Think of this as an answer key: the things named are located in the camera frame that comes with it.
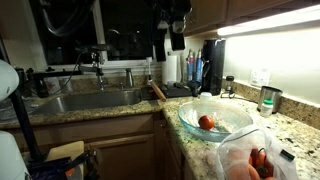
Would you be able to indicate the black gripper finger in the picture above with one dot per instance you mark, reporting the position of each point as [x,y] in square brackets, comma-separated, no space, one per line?
[177,38]
[160,45]

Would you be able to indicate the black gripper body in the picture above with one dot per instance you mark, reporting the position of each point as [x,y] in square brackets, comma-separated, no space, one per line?
[173,10]

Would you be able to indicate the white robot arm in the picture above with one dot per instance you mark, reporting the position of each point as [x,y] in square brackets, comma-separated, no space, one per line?
[6,80]

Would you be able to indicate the red tomato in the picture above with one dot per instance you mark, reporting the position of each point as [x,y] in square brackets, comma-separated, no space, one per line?
[257,157]
[206,122]

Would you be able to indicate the clear glass bowl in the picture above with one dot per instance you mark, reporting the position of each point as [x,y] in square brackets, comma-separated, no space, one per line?
[233,116]

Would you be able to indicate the pale orange tomato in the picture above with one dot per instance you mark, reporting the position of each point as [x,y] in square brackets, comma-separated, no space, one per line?
[236,163]

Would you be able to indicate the white paper towel roll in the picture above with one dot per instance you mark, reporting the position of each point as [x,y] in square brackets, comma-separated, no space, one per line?
[169,70]

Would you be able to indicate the blue spray bottle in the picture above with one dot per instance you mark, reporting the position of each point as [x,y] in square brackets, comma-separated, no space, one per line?
[190,65]
[198,65]

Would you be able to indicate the dark window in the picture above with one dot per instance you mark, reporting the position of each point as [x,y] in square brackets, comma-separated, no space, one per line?
[126,40]

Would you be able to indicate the black countertop appliance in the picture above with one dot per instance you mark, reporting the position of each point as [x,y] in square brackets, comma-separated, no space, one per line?
[213,66]

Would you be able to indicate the steel soap dispenser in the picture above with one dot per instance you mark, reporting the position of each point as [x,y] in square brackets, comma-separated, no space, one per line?
[129,78]

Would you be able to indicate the black counter tray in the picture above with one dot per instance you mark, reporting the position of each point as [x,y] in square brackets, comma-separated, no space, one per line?
[178,90]

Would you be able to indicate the white lidded jar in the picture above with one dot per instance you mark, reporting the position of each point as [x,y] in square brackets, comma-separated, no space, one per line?
[205,96]

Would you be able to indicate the kitchen faucet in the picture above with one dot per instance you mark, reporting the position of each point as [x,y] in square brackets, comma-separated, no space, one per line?
[99,71]

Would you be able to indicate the glass jar black lid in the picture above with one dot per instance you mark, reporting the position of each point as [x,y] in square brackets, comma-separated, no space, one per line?
[229,83]

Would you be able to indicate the stainless steel sink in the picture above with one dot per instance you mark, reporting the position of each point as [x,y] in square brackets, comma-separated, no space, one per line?
[90,100]

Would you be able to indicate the under cabinet light strip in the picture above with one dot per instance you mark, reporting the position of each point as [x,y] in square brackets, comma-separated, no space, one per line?
[266,21]

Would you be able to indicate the grey cup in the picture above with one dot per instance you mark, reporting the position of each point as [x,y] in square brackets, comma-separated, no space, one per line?
[66,85]

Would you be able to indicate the stainless steel cup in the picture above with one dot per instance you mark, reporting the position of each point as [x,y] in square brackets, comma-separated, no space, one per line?
[270,95]

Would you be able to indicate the wooden base cabinets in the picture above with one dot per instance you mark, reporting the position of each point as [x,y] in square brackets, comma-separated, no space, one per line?
[120,146]

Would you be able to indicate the black horizontal bar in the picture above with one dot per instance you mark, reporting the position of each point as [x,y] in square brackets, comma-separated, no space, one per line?
[53,73]

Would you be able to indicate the white bottle green cap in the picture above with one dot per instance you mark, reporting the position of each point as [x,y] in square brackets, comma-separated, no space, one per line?
[266,108]

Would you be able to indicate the white mug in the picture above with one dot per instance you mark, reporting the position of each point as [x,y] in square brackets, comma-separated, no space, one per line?
[50,85]

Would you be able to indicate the white mesh produce bag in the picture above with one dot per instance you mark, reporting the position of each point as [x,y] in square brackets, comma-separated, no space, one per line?
[240,140]

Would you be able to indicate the dark bottle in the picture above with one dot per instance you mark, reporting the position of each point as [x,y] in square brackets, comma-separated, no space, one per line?
[40,88]

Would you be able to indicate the beige wooden block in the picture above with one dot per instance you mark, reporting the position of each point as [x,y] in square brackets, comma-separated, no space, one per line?
[65,150]

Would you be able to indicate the black stand pole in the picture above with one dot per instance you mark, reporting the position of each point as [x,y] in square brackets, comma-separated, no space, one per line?
[25,126]

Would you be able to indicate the black equipment with orange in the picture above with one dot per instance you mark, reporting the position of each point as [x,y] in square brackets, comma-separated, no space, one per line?
[50,168]

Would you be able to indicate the white rounded base cover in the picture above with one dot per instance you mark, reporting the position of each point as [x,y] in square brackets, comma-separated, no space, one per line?
[10,156]

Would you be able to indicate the wooden wall cabinets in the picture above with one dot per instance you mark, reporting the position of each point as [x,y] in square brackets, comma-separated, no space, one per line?
[210,13]

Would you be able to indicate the white wall outlet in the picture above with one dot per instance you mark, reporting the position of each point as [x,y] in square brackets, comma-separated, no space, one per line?
[260,77]

